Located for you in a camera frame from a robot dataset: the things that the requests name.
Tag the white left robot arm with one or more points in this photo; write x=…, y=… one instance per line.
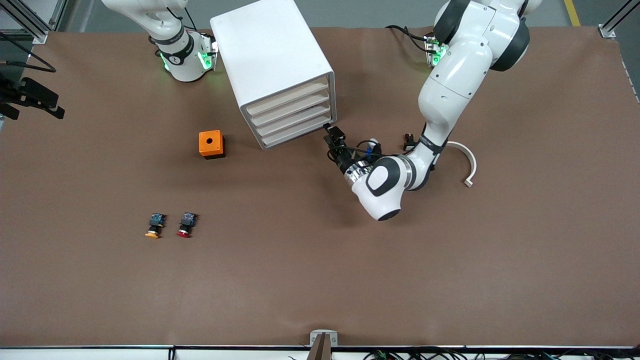
x=450, y=85

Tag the brown camera pole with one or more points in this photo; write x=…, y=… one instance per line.
x=320, y=350

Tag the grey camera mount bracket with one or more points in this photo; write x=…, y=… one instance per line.
x=315, y=336

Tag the white curved bracket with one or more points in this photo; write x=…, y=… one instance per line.
x=471, y=162

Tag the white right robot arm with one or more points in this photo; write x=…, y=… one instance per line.
x=182, y=65

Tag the red push button switch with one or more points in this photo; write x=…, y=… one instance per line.
x=187, y=220

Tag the black white rectangular switch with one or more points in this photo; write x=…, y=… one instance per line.
x=410, y=145

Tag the white table edge rail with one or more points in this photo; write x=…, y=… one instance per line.
x=100, y=354

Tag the aluminium frame profile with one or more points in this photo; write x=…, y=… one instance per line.
x=57, y=15
x=30, y=29
x=608, y=31

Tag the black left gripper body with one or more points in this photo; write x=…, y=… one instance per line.
x=343, y=159

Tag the yellow push button switch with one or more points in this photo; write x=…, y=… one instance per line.
x=156, y=221

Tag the orange button box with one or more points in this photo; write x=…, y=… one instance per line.
x=204, y=146

